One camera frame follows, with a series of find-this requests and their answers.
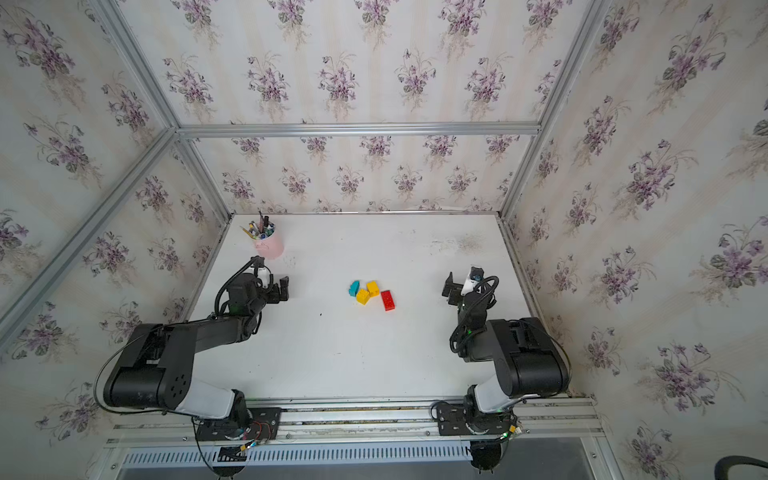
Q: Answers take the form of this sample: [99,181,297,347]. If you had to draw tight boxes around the red long lego brick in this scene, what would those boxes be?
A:
[380,290,396,311]

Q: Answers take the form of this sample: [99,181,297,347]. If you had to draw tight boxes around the teal curved lego brick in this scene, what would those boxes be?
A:
[348,281,360,297]

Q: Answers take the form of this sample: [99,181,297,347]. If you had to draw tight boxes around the yellow square lego brick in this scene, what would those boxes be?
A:
[366,281,380,297]

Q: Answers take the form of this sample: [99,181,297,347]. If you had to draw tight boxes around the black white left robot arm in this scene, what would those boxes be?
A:
[102,272,290,428]

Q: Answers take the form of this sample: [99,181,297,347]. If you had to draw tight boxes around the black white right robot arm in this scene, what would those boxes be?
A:
[441,267,571,416]

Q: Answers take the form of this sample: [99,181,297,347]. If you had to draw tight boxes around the pink pen cup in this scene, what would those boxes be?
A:
[254,231,284,260]

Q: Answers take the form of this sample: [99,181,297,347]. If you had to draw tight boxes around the pens in cup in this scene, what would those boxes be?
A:
[241,212,275,241]

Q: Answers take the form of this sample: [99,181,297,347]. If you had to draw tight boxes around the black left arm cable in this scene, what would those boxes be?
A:
[214,256,266,317]

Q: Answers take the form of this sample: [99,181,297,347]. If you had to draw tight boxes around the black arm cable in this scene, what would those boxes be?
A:
[214,256,266,317]
[448,275,500,356]

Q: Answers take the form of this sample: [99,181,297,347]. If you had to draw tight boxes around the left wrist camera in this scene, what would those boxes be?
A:
[251,256,273,286]

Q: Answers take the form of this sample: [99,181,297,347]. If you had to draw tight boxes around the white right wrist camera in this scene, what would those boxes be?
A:
[461,266,484,296]

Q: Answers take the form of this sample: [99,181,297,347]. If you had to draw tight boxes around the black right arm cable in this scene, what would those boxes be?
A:
[448,275,500,356]

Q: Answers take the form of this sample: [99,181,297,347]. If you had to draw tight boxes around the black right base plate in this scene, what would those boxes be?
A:
[429,400,517,437]

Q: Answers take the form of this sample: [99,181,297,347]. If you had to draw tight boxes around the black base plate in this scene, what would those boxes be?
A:
[429,400,517,437]
[196,407,282,442]

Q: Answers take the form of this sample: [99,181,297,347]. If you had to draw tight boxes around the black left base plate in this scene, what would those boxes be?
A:
[196,407,282,442]

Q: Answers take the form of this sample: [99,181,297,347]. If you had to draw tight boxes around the aluminium mounting rail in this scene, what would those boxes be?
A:
[104,395,606,450]

